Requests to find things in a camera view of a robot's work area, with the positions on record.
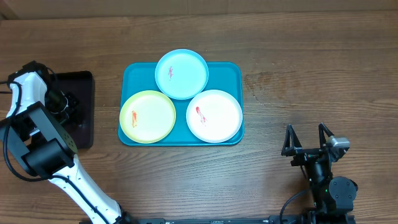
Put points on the white plate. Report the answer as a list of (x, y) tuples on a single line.
[(214, 116)]

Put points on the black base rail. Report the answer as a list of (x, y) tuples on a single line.
[(273, 219)]

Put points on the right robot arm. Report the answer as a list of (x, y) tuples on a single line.
[(333, 197)]

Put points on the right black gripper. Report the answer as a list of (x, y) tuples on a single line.
[(293, 147)]

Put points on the yellow-green plate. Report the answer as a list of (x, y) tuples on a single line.
[(147, 116)]

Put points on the black rectangular water tray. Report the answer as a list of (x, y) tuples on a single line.
[(82, 86)]

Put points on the teal plastic tray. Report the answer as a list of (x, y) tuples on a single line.
[(139, 76)]

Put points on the light blue plate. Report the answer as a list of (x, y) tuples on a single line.
[(181, 74)]

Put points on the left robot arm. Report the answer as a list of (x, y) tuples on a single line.
[(50, 119)]

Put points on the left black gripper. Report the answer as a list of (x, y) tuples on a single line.
[(70, 114)]

